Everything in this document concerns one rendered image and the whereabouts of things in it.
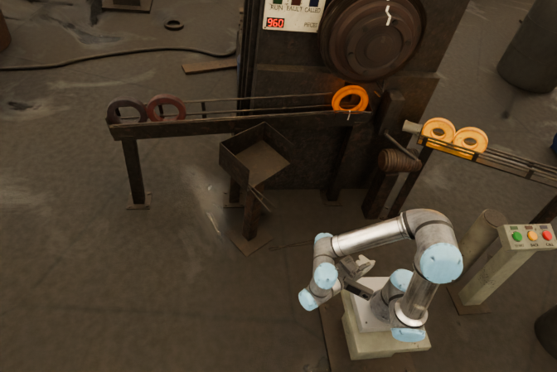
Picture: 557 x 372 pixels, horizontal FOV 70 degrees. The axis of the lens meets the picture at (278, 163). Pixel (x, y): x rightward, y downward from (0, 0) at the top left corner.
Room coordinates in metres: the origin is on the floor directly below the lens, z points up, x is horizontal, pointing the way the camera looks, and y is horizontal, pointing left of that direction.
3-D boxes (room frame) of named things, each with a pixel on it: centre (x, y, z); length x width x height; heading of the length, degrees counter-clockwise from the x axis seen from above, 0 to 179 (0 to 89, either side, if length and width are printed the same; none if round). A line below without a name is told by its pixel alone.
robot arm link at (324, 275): (0.74, -0.23, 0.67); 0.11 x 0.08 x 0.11; 1
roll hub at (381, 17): (1.61, -0.33, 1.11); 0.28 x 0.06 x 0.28; 105
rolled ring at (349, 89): (1.70, -0.30, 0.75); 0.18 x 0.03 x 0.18; 103
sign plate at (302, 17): (1.72, 0.06, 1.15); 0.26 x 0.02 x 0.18; 105
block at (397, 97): (1.78, -0.52, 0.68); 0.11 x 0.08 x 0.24; 15
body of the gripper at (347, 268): (0.83, -0.33, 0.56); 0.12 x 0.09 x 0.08; 134
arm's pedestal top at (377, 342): (0.85, -0.56, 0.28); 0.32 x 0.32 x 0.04; 14
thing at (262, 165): (1.30, 0.11, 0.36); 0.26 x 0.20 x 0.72; 140
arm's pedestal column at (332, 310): (0.85, -0.56, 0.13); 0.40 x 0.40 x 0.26; 14
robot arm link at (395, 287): (0.85, -0.57, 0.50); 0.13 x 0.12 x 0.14; 1
